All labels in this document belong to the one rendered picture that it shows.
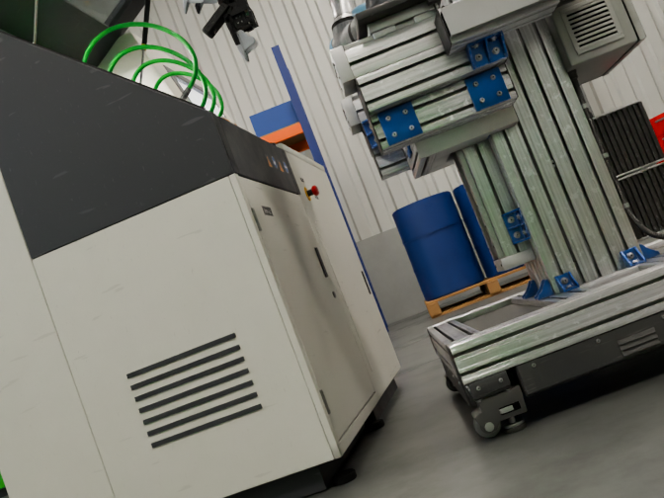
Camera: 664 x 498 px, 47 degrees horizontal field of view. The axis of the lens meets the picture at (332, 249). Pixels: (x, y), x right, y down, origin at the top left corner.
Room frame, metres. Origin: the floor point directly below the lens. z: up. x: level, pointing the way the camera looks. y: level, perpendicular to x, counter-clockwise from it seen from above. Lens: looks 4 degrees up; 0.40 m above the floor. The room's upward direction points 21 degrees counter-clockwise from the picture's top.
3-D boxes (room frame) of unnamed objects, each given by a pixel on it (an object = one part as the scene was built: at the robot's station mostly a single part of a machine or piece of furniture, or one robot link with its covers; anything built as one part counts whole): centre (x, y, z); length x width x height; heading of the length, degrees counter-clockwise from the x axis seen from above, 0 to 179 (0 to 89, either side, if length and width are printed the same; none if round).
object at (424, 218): (7.00, -1.23, 0.51); 1.20 x 0.85 x 1.02; 86
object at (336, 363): (2.14, 0.10, 0.44); 0.65 x 0.02 x 0.68; 170
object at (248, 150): (2.14, 0.11, 0.87); 0.62 x 0.04 x 0.16; 170
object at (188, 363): (2.19, 0.38, 0.39); 0.70 x 0.58 x 0.79; 170
